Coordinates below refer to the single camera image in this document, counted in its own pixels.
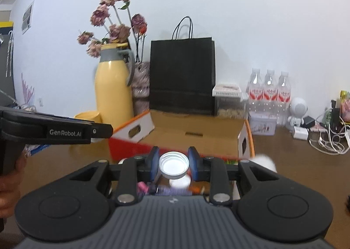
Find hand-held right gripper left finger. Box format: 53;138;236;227
68;147;160;206

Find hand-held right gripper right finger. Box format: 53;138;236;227
187;147;277;206

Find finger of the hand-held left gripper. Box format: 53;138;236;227
35;113;95;124
44;121;114;139

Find white bottle cap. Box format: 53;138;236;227
159;152;190;179

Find orange and white cardboard box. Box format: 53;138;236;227
108;109;256;165

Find white and yellow plush toy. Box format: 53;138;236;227
253;153;277;173

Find person's left hand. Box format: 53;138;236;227
0;155;27;218

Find yellow cup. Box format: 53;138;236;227
74;111;103;143

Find white round container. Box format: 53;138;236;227
169;175;191;189

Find yellow thermos jug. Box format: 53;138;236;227
94;43;136;130

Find pink fuzzy vase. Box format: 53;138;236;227
132;61;151;117

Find clear food container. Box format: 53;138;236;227
213;91;247;118

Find printed tin box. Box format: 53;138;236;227
248;111;277;136

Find flat white box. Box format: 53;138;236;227
214;83;242;94

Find black paper bag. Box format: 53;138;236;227
149;16;216;117

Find dried pink rose bouquet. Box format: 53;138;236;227
77;0;148;63

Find blue and yellow box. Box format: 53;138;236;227
0;21;14;37

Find white charger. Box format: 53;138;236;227
292;126;309;140

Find white robot speaker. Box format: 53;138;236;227
286;97;310;130

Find green bottle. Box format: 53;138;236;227
329;100;341;129

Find purple wall sticker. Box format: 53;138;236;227
21;72;36;108

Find wall poster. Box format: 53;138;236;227
21;0;35;35

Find white cables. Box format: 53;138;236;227
308;107;350;155

